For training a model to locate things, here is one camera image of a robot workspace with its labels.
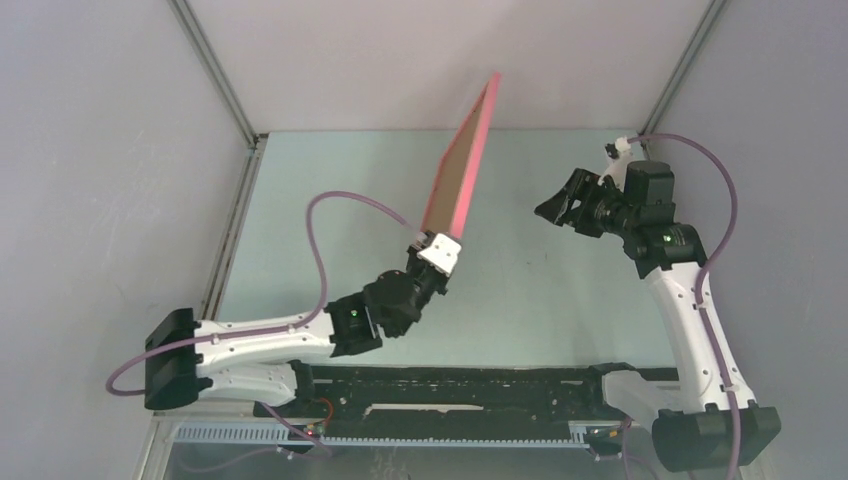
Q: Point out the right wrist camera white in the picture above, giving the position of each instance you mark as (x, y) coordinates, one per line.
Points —
(619, 156)

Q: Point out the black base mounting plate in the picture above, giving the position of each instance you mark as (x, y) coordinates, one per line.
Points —
(518, 404)

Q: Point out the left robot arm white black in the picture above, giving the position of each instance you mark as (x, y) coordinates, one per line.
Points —
(268, 361)

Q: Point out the aluminium corner post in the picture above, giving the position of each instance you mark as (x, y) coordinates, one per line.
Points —
(698, 40)
(204, 51)

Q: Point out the grey cable duct strip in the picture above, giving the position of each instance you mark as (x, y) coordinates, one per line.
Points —
(267, 434)

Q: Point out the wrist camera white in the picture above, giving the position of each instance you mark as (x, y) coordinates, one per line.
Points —
(619, 156)
(439, 251)

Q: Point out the orange wooden picture frame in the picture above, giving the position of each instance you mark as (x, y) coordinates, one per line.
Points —
(474, 159)

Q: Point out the left aluminium corner post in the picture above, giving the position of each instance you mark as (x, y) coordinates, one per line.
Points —
(204, 51)

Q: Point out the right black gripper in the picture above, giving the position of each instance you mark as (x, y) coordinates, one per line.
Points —
(584, 188)

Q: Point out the brown backing board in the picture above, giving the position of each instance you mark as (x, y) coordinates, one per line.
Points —
(457, 172)

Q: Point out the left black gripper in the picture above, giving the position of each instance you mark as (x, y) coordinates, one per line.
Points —
(414, 260)

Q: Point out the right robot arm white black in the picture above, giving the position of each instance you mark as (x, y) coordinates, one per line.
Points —
(713, 419)

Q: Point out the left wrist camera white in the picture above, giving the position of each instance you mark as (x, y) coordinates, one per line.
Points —
(439, 251)

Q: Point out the right aluminium corner post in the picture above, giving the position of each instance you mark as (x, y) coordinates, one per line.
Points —
(698, 40)

